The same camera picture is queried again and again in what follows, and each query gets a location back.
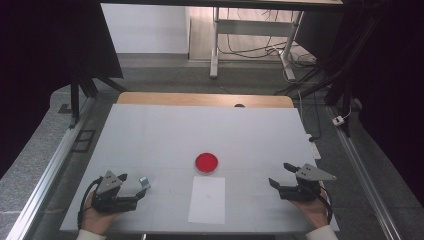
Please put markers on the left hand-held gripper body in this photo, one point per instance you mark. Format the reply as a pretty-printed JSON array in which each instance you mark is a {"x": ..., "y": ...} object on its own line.
[{"x": 108, "y": 203}]

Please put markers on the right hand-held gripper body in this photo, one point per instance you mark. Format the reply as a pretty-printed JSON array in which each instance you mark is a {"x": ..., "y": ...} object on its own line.
[{"x": 303, "y": 193}]

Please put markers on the blue and white stamp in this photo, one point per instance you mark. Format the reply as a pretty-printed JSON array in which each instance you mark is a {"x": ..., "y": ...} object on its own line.
[{"x": 145, "y": 182}]

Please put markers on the person's right hand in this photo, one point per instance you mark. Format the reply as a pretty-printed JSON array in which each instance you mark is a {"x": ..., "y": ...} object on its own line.
[{"x": 315, "y": 213}]

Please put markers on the person's left hand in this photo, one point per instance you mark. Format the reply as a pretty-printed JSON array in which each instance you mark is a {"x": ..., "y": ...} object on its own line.
[{"x": 93, "y": 221}]

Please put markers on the white paper sheet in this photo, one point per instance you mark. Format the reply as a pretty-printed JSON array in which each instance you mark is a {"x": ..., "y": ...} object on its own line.
[{"x": 206, "y": 203}]

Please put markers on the small white plug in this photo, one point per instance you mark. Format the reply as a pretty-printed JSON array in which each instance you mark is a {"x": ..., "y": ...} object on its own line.
[{"x": 338, "y": 120}]

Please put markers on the red round ink pad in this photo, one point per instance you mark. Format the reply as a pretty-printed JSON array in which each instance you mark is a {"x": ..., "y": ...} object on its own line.
[{"x": 206, "y": 162}]

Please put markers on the black metal stand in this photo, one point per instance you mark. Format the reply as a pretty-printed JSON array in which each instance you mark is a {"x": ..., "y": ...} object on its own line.
[
  {"x": 346, "y": 86},
  {"x": 74, "y": 96}
]

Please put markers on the black curtain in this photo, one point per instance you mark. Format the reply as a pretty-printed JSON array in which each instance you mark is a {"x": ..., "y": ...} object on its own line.
[
  {"x": 40, "y": 50},
  {"x": 393, "y": 66}
]

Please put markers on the aluminium floor rail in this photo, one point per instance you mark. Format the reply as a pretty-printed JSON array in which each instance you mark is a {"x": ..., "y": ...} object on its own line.
[
  {"x": 363, "y": 166},
  {"x": 50, "y": 173}
]

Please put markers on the white desk frame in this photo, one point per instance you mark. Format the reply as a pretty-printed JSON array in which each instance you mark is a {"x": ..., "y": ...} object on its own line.
[{"x": 253, "y": 27}]

